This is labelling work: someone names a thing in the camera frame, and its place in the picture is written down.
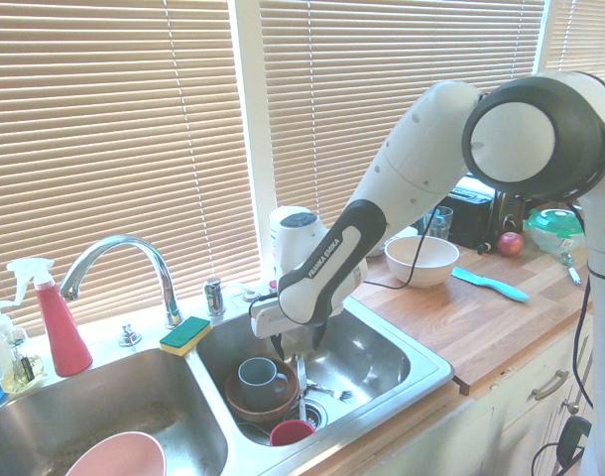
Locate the red apple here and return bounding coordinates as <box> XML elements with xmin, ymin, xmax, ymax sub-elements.
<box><xmin>497</xmin><ymin>231</ymin><xmax>526</xmax><ymax>258</ymax></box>

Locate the silver table knife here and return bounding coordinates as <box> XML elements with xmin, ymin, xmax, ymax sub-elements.
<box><xmin>295</xmin><ymin>352</ymin><xmax>308</xmax><ymax>422</ymax></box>

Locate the chrome gooseneck faucet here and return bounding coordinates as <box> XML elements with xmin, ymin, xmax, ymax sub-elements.
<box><xmin>59</xmin><ymin>234</ymin><xmax>184</xmax><ymax>329</ymax></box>

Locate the silver fork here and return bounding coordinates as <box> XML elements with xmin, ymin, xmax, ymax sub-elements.
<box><xmin>305</xmin><ymin>379</ymin><xmax>354</xmax><ymax>402</ymax></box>

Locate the black power cable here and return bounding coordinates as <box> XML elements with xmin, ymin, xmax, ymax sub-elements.
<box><xmin>530</xmin><ymin>415</ymin><xmax>595</xmax><ymax>476</ymax></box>

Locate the teal serrated knife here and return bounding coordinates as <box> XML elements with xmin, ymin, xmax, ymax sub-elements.
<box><xmin>450</xmin><ymin>266</ymin><xmax>531</xmax><ymax>303</ymax></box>

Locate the large white bowl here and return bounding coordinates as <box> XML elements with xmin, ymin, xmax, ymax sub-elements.
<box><xmin>384</xmin><ymin>235</ymin><xmax>461</xmax><ymax>290</ymax></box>

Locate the metal drawer handle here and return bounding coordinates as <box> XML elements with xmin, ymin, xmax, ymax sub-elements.
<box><xmin>532</xmin><ymin>369</ymin><xmax>570</xmax><ymax>403</ymax></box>

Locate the brown wooden bowl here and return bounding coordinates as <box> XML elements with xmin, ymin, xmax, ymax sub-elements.
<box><xmin>224</xmin><ymin>359</ymin><xmax>302</xmax><ymax>423</ymax></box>

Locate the clear container green lid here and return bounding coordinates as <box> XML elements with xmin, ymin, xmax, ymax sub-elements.
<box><xmin>524</xmin><ymin>207</ymin><xmax>587</xmax><ymax>257</ymax></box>

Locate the red mug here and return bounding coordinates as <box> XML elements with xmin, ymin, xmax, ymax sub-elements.
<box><xmin>269</xmin><ymin>418</ymin><xmax>316</xmax><ymax>447</ymax></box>

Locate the chrome faucet knob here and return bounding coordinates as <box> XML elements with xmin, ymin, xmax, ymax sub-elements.
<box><xmin>117</xmin><ymin>320</ymin><xmax>143</xmax><ymax>347</ymax></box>

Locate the black chrome toaster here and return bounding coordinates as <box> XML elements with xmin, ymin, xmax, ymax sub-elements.
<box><xmin>438</xmin><ymin>176</ymin><xmax>535</xmax><ymax>252</ymax></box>

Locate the stainless steel double sink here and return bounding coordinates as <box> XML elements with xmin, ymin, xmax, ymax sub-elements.
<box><xmin>0</xmin><ymin>277</ymin><xmax>456</xmax><ymax>476</ymax></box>

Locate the white wipes canister blue label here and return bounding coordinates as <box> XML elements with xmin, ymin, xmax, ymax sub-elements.
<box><xmin>268</xmin><ymin>206</ymin><xmax>284</xmax><ymax>279</ymax></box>

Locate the beige window blind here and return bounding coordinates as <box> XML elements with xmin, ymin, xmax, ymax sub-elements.
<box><xmin>259</xmin><ymin>0</ymin><xmax>546</xmax><ymax>239</ymax></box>
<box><xmin>544</xmin><ymin>0</ymin><xmax>605</xmax><ymax>100</ymax></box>
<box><xmin>0</xmin><ymin>0</ymin><xmax>262</xmax><ymax>338</ymax></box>

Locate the grey mug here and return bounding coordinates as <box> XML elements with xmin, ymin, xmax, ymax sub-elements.
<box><xmin>236</xmin><ymin>356</ymin><xmax>290</xmax><ymax>408</ymax></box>

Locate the yellow green sponge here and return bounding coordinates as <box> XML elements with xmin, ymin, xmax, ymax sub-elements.
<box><xmin>158</xmin><ymin>315</ymin><xmax>213</xmax><ymax>357</ymax></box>

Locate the teal white spoon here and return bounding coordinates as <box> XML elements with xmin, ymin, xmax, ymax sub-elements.
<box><xmin>558</xmin><ymin>251</ymin><xmax>584</xmax><ymax>287</ymax></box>

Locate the yellow soap pump bottle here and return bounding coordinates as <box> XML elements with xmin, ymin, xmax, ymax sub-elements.
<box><xmin>0</xmin><ymin>299</ymin><xmax>47</xmax><ymax>397</ymax></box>

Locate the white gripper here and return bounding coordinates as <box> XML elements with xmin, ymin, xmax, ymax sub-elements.
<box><xmin>249</xmin><ymin>296</ymin><xmax>333</xmax><ymax>361</ymax></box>

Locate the clear drinking glass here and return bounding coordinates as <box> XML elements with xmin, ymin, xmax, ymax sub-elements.
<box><xmin>423</xmin><ymin>205</ymin><xmax>455</xmax><ymax>242</ymax></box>

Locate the red spray bottle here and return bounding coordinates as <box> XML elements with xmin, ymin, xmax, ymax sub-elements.
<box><xmin>6</xmin><ymin>258</ymin><xmax>94</xmax><ymax>377</ymax></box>

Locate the pink bowl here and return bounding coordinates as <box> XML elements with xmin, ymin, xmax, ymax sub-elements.
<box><xmin>63</xmin><ymin>430</ymin><xmax>168</xmax><ymax>476</ymax></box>

